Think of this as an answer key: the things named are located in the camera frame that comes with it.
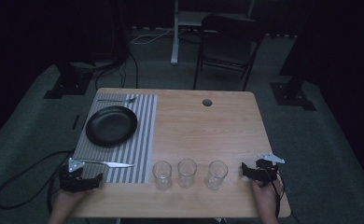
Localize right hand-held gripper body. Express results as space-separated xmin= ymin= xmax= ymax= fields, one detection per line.
xmin=253 ymin=151 xmax=287 ymax=189

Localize silver table knife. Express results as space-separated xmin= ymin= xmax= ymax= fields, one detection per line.
xmin=77 ymin=159 xmax=136 ymax=169

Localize black floor cable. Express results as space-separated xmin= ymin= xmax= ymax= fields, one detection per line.
xmin=93 ymin=51 xmax=140 ymax=91

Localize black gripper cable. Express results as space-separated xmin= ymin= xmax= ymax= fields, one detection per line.
xmin=0 ymin=150 xmax=76 ymax=216
xmin=262 ymin=161 xmax=287 ymax=219

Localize black folding chair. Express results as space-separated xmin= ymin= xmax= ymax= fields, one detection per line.
xmin=192 ymin=13 xmax=266 ymax=92

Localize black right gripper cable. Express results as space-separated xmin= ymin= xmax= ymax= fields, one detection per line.
xmin=262 ymin=161 xmax=287 ymax=219

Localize grey striped placemat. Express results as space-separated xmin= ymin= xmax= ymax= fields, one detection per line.
xmin=72 ymin=92 xmax=159 ymax=185

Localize black plate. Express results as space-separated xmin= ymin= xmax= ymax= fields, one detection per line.
xmin=85 ymin=105 xmax=139 ymax=148

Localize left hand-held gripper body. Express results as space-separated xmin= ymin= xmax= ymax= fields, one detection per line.
xmin=59 ymin=157 xmax=91 ymax=193

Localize clear drinking glass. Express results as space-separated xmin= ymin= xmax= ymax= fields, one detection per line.
xmin=176 ymin=158 xmax=198 ymax=189
xmin=151 ymin=160 xmax=173 ymax=191
xmin=205 ymin=160 xmax=230 ymax=191

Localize person's right hand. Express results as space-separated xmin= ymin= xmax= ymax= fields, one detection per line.
xmin=250 ymin=178 xmax=281 ymax=216

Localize person's left hand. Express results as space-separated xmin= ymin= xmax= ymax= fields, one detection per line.
xmin=52 ymin=187 xmax=90 ymax=217

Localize black stand with base plate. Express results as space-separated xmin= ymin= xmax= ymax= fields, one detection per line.
xmin=269 ymin=0 xmax=317 ymax=112
xmin=43 ymin=59 xmax=94 ymax=100

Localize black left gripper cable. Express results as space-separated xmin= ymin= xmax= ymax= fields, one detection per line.
xmin=0 ymin=150 xmax=76 ymax=216

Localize silver fork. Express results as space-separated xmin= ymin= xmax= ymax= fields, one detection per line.
xmin=97 ymin=96 xmax=138 ymax=105

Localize white floor cable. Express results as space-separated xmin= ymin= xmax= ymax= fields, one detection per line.
xmin=129 ymin=27 xmax=175 ymax=45

